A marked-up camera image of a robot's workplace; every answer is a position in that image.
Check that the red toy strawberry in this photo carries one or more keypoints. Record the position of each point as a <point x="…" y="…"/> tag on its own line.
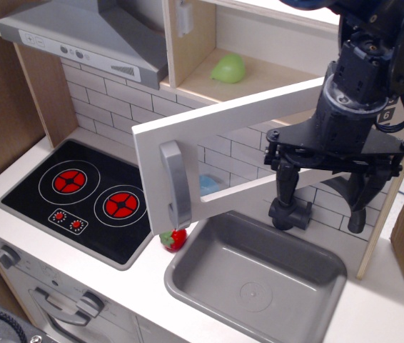
<point x="173" y="240"/>

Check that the grey oven knob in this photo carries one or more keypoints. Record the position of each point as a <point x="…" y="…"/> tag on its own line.
<point x="8" y="257"/>

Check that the blue toy bowl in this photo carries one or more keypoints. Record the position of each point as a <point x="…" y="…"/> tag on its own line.
<point x="209" y="185"/>

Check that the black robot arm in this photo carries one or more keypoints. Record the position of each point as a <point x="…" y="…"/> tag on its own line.
<point x="370" y="63"/>

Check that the dark grey toy faucet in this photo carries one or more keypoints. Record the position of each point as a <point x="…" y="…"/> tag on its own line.
<point x="300" y="216"/>

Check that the green toy pear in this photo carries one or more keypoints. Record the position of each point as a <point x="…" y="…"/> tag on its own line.
<point x="230" y="69"/>

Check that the black toy stovetop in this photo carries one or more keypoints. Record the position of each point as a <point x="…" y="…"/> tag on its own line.
<point x="88" y="199"/>

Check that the grey toy oven door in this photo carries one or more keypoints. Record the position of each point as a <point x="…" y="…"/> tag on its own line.
<point x="80" y="320"/>

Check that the white toy microwave door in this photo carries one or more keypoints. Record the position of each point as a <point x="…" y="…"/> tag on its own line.
<point x="169" y="153"/>

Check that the grey range hood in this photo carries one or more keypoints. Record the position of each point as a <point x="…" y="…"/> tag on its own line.
<point x="99" y="34"/>

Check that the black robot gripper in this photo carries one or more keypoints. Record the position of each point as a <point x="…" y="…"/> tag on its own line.
<point x="341" y="137"/>

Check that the grey toy sink basin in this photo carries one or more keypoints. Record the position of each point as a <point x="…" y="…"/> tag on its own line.
<point x="265" y="283"/>

